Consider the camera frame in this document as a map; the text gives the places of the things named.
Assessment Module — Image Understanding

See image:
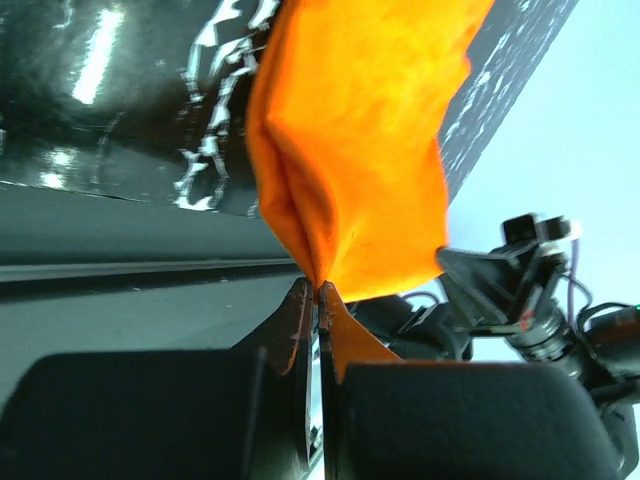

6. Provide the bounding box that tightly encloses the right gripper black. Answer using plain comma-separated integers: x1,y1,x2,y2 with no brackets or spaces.
436,241,589,380

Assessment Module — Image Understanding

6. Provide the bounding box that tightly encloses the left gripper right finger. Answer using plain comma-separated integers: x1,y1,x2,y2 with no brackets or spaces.
318,283,628,479

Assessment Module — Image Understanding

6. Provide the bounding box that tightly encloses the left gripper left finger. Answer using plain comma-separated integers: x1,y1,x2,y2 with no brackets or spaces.
1,278,313,479

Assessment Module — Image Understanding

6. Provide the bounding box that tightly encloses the orange t shirt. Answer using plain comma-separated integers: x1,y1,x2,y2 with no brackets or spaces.
246,1,491,302

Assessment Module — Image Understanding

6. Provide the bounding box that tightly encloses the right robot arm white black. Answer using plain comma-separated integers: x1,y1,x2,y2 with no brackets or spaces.
348,240,639,475

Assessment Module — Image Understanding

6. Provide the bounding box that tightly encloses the black marbled table mat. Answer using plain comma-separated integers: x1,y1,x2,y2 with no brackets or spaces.
1,1,575,217

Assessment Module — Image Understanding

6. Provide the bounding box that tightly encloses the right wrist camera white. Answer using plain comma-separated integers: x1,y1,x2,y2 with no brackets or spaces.
502,213,582,245

